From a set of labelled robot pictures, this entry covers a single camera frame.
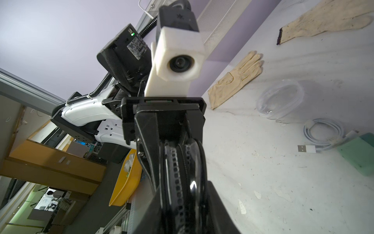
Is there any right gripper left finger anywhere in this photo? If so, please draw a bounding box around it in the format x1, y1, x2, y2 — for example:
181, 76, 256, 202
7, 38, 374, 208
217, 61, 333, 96
129, 187, 162, 234

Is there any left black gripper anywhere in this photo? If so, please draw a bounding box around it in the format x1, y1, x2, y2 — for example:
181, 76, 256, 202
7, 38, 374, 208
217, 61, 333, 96
121, 97, 206, 192

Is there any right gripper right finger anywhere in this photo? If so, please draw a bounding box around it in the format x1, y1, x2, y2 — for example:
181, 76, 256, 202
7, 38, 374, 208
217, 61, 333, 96
207, 181, 240, 234

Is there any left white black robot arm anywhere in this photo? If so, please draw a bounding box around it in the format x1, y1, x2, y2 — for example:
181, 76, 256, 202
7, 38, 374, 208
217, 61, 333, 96
52, 7, 206, 188

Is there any yellow bin outside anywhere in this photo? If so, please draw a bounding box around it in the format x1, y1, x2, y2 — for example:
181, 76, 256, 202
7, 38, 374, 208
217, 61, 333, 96
109, 149, 142, 207

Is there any beige leather glove on table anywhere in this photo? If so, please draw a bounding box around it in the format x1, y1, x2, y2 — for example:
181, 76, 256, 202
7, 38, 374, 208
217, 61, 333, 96
208, 51, 263, 110

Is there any wooden shelf outside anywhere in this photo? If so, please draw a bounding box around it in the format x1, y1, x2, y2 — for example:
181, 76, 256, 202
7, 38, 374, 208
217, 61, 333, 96
1, 140, 106, 195

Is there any left green charger plug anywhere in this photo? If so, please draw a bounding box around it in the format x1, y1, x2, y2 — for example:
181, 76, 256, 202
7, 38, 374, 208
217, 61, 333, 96
337, 133, 374, 176

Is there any white knit glove on table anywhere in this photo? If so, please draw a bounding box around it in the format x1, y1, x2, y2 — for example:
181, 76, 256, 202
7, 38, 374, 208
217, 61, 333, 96
277, 0, 374, 45

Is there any left white coiled cable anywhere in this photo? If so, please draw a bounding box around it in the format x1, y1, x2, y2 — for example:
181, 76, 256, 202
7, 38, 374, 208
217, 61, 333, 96
297, 117, 358, 154

